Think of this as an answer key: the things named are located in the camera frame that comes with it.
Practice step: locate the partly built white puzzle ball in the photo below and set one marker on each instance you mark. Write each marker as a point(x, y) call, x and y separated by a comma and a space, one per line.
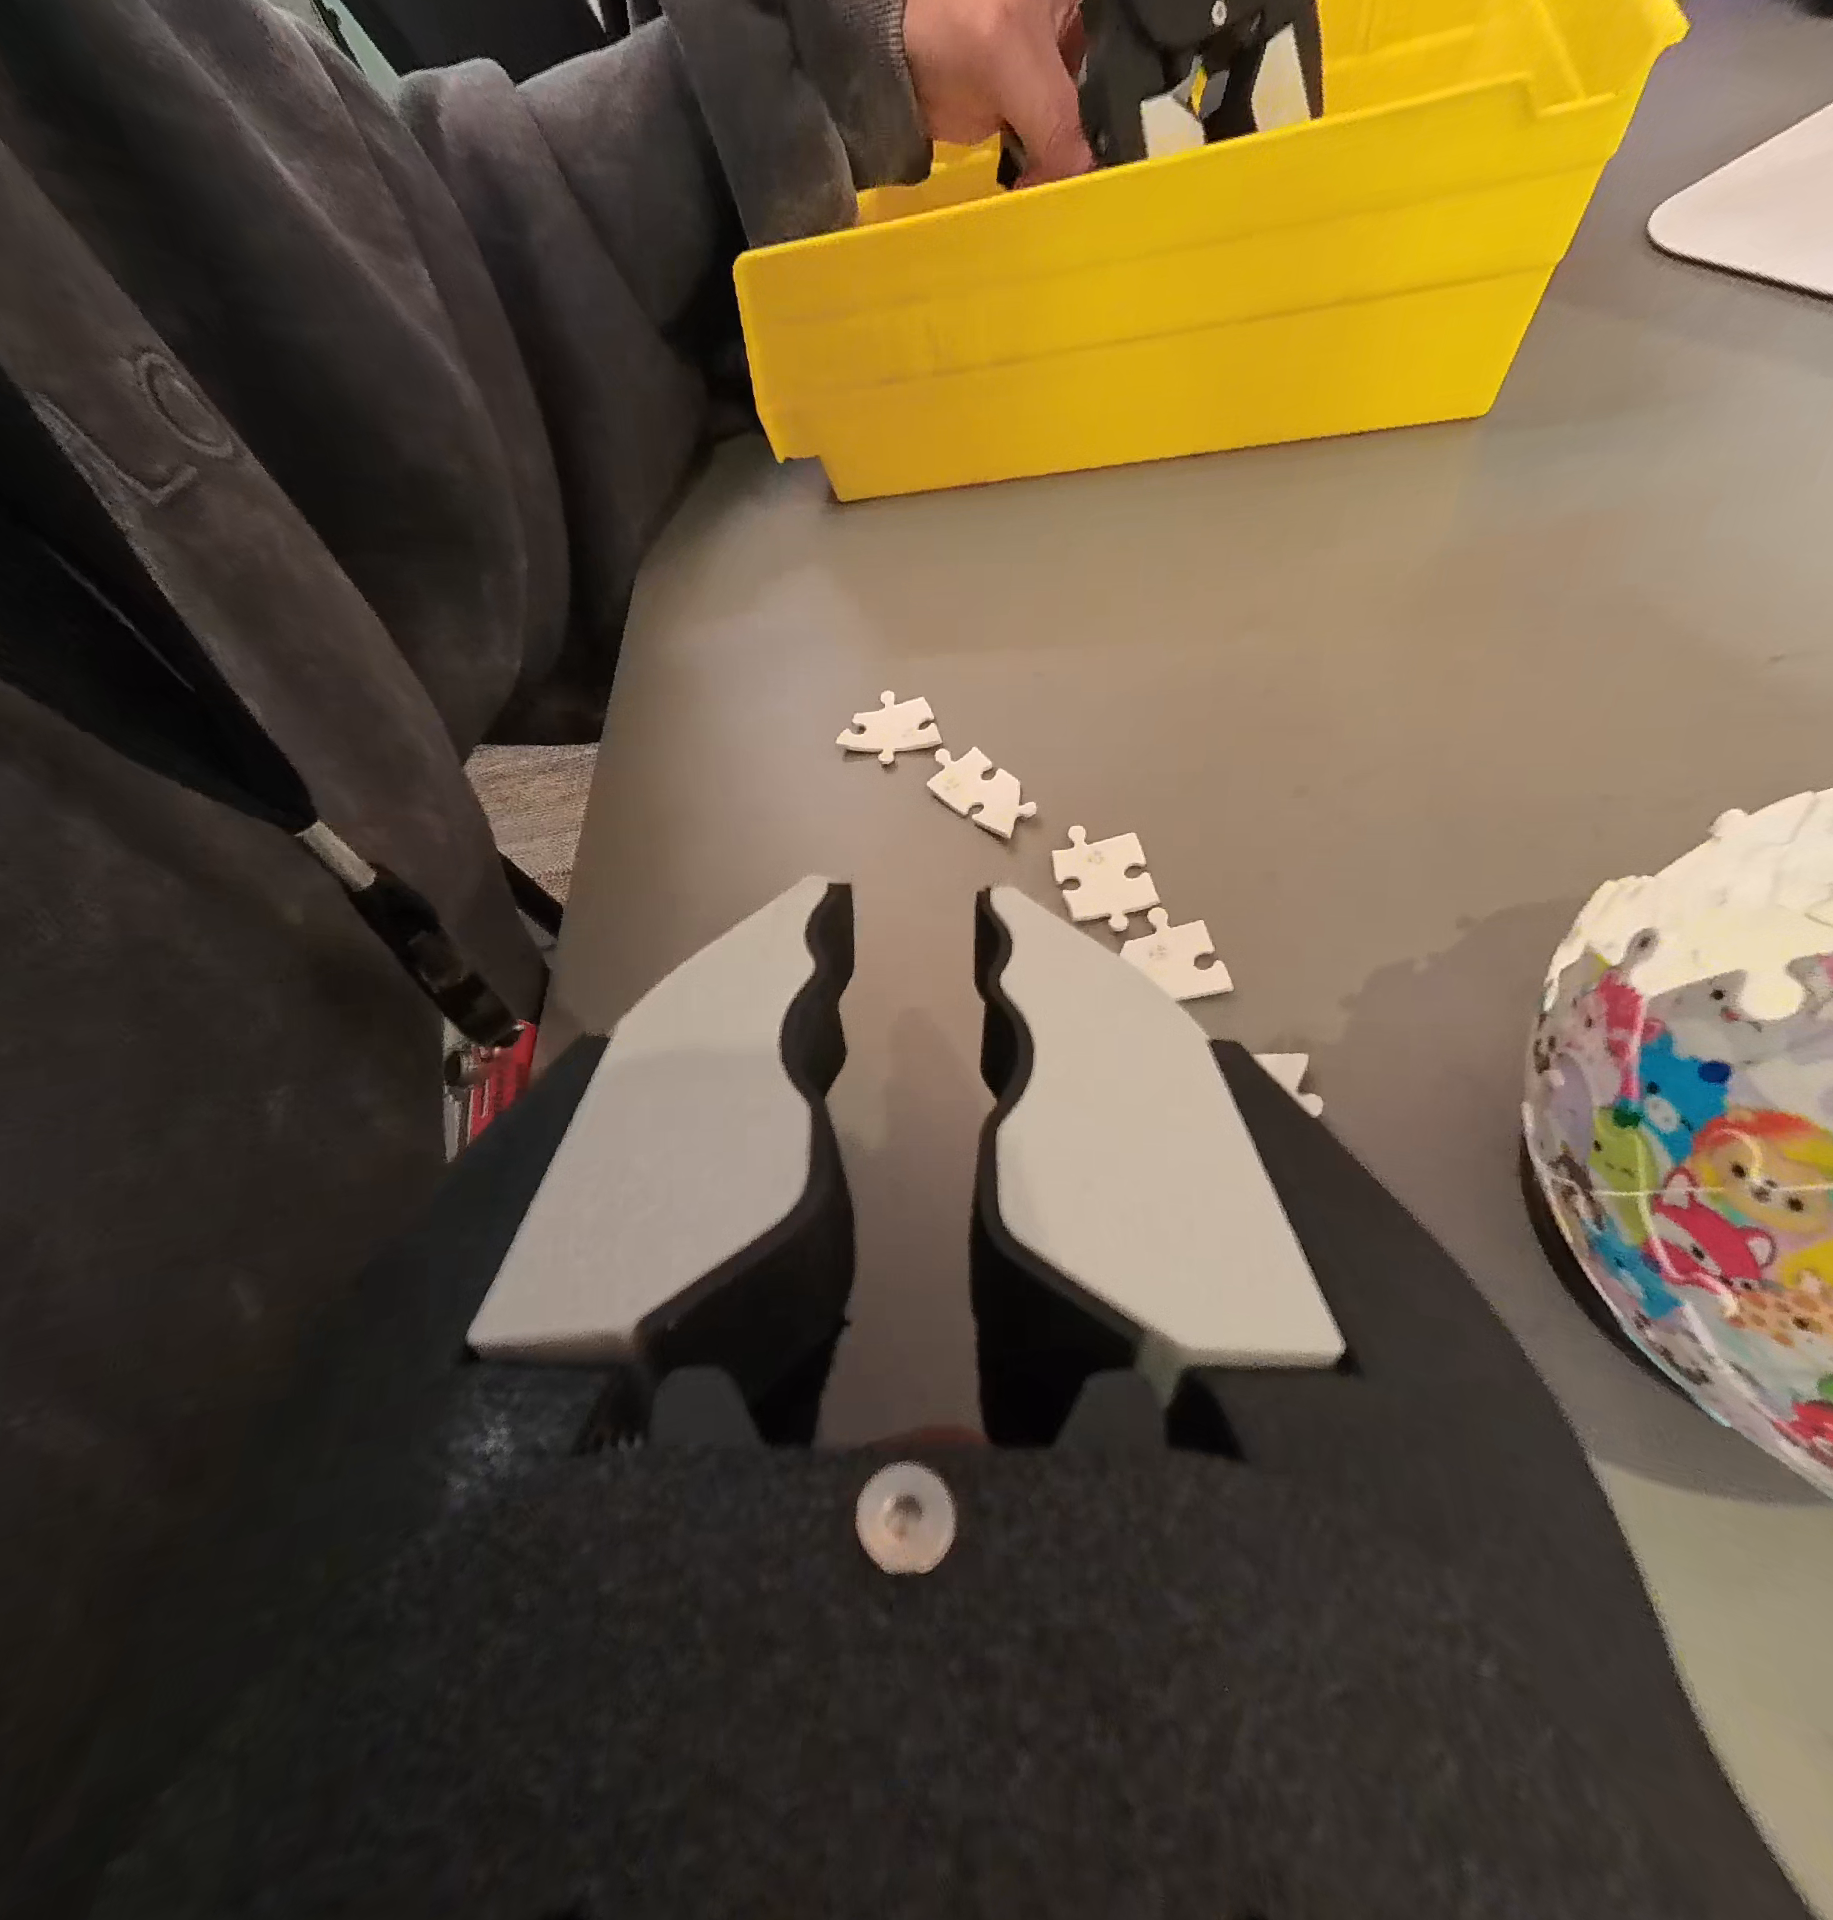
point(1725, 1140)

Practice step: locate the yellow plastic bin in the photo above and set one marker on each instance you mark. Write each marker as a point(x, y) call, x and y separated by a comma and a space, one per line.
point(1157, 302)

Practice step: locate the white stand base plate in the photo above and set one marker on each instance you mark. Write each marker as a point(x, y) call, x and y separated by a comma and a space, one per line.
point(1795, 203)

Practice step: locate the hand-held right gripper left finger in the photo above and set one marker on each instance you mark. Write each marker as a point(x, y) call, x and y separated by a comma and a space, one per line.
point(664, 1171)

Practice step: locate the person's left forearm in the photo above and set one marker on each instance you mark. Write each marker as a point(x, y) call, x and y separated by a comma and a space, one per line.
point(798, 90)

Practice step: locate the person's left hand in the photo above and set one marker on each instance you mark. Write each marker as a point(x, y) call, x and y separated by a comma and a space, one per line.
point(993, 78)

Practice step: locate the red black object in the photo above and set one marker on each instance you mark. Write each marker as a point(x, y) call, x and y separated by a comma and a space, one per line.
point(498, 1088)

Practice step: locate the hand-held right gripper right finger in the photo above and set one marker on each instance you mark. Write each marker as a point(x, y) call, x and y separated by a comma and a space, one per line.
point(1157, 1171)

